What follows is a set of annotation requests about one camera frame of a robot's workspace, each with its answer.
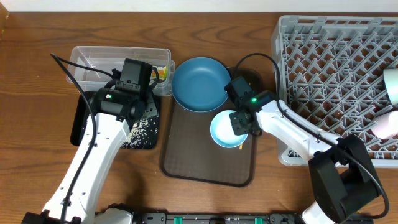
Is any light blue bowl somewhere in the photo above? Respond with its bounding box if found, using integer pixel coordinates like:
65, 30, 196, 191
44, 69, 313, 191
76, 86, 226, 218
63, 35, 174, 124
210, 110, 248, 148

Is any yellow snack wrapper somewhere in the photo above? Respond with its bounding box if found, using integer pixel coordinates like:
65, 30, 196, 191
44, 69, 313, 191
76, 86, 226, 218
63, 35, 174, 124
152, 65, 168, 80

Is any rice pile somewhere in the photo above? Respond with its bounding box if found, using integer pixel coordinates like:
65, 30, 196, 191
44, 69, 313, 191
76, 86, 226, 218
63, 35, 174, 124
121, 117, 159, 150

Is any dark blue plate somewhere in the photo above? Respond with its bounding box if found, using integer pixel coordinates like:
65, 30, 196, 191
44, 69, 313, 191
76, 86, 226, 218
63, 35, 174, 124
172, 57, 231, 113

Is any pink cup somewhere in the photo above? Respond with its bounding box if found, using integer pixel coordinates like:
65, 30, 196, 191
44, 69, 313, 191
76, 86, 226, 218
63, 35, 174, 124
371, 111, 397, 139

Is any mint green bowl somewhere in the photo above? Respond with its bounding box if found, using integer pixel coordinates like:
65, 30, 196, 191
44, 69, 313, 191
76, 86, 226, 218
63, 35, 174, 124
383, 69, 398, 105

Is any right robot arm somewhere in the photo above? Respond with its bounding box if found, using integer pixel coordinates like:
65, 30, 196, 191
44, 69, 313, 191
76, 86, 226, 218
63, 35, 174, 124
228, 90, 387, 223

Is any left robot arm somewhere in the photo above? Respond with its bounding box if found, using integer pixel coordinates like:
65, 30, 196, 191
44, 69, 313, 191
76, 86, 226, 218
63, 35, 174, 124
22, 88, 160, 223

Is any grey dishwasher rack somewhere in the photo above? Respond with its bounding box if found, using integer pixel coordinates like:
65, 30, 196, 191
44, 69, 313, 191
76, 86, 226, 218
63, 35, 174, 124
272, 16, 397, 168

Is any black tray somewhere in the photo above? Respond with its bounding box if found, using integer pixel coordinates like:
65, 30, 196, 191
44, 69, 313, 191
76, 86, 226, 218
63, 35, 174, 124
70, 96, 160, 149

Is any clear plastic bin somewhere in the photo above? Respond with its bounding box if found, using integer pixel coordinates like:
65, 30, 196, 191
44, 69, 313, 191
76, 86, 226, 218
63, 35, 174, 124
68, 46, 175, 96

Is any brown serving tray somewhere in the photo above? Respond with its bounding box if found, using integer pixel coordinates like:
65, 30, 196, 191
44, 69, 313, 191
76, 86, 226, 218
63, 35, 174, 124
159, 67, 262, 188

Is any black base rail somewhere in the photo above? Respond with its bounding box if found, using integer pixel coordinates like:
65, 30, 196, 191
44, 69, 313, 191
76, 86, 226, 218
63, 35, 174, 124
105, 212, 374, 224

